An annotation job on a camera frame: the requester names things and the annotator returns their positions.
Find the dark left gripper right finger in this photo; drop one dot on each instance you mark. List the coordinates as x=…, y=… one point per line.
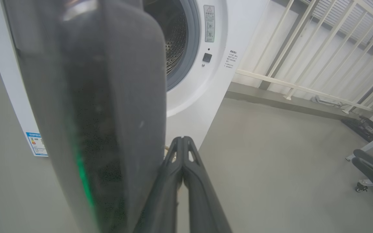
x=202, y=204

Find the white front-load washing machine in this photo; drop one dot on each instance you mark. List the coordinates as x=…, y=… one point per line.
x=199, y=97

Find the black round glass washer door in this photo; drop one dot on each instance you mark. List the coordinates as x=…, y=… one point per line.
x=102, y=113

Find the black floor tray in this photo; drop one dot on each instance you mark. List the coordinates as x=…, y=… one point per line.
x=364, y=129

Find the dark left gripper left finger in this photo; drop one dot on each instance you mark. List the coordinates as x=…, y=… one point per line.
x=163, y=200

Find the small printed text label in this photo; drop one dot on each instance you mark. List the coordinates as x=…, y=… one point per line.
x=231, y=59

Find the washing machine drum with clothes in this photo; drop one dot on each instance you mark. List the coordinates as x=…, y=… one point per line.
x=175, y=32

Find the blue energy label sticker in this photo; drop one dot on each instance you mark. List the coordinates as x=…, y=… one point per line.
x=37, y=145

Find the grey rubber door gasket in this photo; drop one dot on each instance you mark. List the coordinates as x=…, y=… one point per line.
x=193, y=38

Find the black door latch socket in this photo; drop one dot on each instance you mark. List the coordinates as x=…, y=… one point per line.
x=207, y=57

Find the white metal railing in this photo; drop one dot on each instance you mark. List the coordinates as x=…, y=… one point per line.
x=303, y=88

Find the grey warning sticker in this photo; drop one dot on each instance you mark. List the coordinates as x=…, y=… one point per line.
x=209, y=22

